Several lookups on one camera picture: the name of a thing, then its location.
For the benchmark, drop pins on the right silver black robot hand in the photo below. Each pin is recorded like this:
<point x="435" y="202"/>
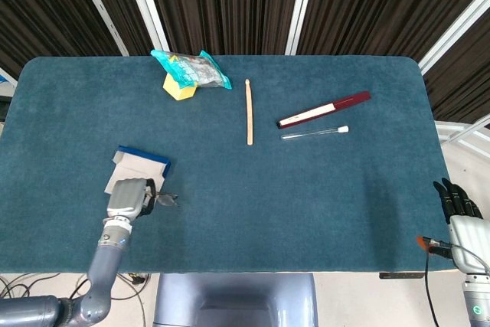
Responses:
<point x="469" y="235"/>

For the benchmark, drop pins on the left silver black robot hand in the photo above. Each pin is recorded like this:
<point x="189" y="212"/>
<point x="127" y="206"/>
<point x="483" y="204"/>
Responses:
<point x="126" y="198"/>

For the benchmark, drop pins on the blue printed glasses case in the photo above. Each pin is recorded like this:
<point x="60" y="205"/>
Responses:
<point x="138" y="168"/>

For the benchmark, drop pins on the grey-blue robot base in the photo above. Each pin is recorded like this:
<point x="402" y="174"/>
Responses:
<point x="233" y="300"/>

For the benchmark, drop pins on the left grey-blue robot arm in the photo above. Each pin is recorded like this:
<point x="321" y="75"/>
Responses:
<point x="105" y="265"/>

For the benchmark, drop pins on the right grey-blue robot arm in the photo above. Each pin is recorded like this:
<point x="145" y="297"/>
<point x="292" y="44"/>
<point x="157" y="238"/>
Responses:
<point x="476" y="300"/>

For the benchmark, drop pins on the dark red flat case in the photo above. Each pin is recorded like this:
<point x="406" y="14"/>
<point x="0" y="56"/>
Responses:
<point x="325" y="109"/>

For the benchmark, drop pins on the yellow cube box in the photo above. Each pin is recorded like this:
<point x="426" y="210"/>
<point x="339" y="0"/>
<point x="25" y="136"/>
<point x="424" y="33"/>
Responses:
<point x="180" y="91"/>

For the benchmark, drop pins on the teal fabric table cover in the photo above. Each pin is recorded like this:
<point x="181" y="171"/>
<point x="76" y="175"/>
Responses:
<point x="268" y="197"/>

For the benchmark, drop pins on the teal plastic snack bag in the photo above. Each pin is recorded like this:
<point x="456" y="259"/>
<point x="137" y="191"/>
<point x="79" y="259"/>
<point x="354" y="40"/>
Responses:
<point x="191" y="70"/>

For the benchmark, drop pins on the wooden drumstick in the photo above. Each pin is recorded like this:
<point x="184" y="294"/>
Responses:
<point x="249" y="116"/>

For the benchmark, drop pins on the glass test tube white stopper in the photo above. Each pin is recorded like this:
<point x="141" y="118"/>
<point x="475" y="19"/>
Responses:
<point x="314" y="133"/>

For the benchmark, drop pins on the dark brown pleated curtain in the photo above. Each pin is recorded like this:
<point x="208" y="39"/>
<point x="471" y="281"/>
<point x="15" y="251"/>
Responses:
<point x="229" y="5"/>

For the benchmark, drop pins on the white metal rack frame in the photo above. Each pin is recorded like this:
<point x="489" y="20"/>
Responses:
<point x="465" y="131"/>

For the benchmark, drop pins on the white frame post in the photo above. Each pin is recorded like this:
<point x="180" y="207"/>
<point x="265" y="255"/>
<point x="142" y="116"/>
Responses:
<point x="99" y="9"/>
<point x="455" y="32"/>
<point x="300" y="9"/>
<point x="147" y="9"/>

